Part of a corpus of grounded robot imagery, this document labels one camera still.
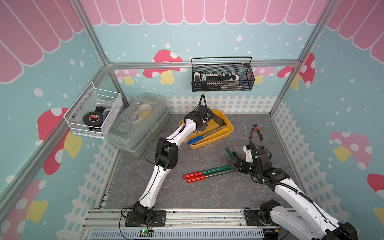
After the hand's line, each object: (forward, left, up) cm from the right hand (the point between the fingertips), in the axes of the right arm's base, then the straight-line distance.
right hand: (234, 163), depth 81 cm
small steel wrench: (+25, -15, -11) cm, 31 cm away
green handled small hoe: (-1, +11, -9) cm, 14 cm away
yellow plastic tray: (+25, +7, -8) cm, 27 cm away
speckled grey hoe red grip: (+38, +4, -7) cm, 39 cm away
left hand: (+30, +19, -3) cm, 36 cm away
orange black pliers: (+34, -24, -11) cm, 43 cm away
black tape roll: (+12, +70, +24) cm, 75 cm away
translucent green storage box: (+24, +54, +9) cm, 59 cm away
